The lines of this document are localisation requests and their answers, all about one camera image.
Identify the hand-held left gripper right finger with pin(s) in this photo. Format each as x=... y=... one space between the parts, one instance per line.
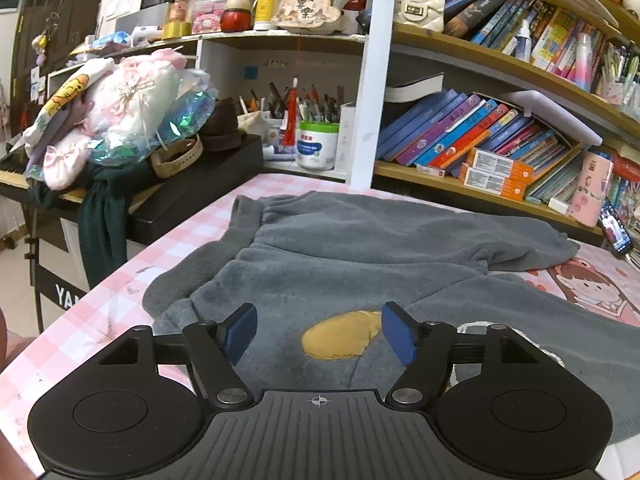
x=400 y=330

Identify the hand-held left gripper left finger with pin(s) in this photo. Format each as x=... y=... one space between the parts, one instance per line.
x=240 y=330

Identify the grey sweater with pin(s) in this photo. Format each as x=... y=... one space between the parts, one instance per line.
x=325 y=260

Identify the black digital piano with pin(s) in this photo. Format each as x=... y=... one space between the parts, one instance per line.
x=190 y=195

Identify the small red white box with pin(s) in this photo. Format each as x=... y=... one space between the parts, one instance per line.
x=430 y=171

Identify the pink checked table mat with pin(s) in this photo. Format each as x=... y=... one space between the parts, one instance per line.
x=75 y=330

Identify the dark green scarf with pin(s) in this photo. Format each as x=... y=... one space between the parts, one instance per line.
x=100 y=230

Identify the beige wristwatch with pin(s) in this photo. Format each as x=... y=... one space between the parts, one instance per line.
x=175 y=162

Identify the white green-lidded tub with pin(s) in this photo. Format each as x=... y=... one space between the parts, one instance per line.
x=315 y=147

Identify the white carton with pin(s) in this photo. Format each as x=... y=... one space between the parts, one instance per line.
x=346 y=140

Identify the white charger box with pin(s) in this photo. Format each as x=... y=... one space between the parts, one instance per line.
x=559 y=205

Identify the brown hat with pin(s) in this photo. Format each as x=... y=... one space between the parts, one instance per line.
x=222 y=125

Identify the row of blue purple books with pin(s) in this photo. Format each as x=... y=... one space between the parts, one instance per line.
x=450 y=130

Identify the red tassel ornament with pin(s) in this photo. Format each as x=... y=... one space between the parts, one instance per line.
x=291 y=120

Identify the white wooden bookshelf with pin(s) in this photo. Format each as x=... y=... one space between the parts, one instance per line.
x=370 y=110

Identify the iridescent wrapping film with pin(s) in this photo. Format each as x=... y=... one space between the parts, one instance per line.
x=195 y=110

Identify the bunch of pens and pencils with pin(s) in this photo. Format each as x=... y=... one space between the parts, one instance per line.
x=320 y=107

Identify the black smartphone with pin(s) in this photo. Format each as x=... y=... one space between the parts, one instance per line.
x=616 y=230

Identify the pink sticker tumbler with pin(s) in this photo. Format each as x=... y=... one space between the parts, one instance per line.
x=592 y=190

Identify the pink bow fabric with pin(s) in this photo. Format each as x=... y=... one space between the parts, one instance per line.
x=65 y=165

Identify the thick paperback book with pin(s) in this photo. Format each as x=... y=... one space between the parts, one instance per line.
x=415 y=89

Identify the white pink fabric bundle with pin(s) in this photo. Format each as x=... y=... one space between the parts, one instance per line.
x=130 y=100

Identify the white tablet board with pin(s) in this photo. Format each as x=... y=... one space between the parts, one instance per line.
x=550 y=112

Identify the yellow cartoon printed cloth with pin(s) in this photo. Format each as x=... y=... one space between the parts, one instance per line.
x=65 y=100

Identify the gold tape roll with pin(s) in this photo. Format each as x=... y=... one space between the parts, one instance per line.
x=177 y=30

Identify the pink tin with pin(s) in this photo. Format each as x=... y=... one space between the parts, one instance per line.
x=207 y=20

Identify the red round doll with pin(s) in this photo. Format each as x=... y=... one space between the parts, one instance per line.
x=236 y=17

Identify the white spray bottle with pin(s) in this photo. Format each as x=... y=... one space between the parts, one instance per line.
x=523 y=42

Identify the cream quilted handbag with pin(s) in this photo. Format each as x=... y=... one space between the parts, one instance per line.
x=420 y=10

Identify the white pen organizer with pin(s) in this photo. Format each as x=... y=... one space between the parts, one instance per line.
x=615 y=90

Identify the pink gradient bottle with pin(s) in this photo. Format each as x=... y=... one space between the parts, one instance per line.
x=581 y=62

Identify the yellow supplement bottle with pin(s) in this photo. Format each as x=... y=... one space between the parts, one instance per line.
x=265 y=7

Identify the pink spray bottle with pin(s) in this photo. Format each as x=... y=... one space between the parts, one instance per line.
x=180 y=7

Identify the row of colourful paperback books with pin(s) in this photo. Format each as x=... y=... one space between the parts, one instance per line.
x=550 y=35

